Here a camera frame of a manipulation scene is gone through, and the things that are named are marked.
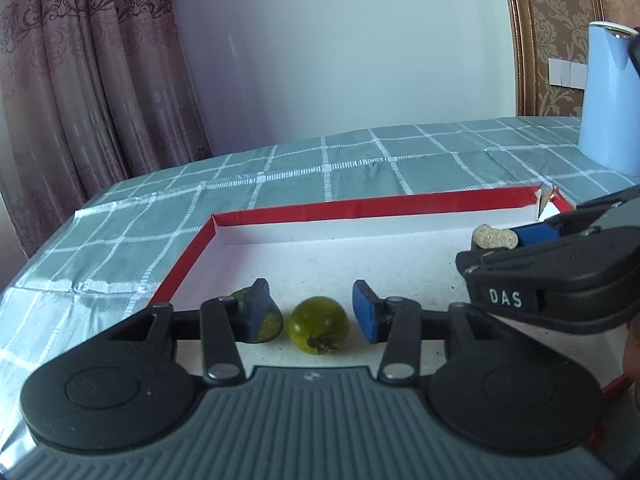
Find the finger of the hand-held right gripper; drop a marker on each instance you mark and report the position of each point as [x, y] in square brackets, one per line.
[537, 235]
[500, 265]

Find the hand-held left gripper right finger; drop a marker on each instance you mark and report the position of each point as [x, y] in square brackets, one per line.
[367, 310]

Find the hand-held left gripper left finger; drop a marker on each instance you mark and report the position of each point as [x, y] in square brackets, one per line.
[257, 312]

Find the green cucumber chunk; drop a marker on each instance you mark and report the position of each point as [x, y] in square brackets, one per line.
[273, 327]

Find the dark-skinned sugarcane piece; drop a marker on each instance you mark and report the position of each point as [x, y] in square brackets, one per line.
[492, 237]

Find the green tomato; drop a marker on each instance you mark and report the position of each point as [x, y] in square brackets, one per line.
[320, 322]

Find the red-rimmed white cardboard tray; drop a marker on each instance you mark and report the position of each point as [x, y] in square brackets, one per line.
[350, 260]

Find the light blue electric kettle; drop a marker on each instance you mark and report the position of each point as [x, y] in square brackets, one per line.
[605, 110]

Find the pink patterned curtain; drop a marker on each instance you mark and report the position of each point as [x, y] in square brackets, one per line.
[75, 85]

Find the white wall switch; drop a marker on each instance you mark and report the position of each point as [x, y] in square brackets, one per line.
[566, 72]

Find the gold wall panel frame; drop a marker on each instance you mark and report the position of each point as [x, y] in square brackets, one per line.
[517, 35]

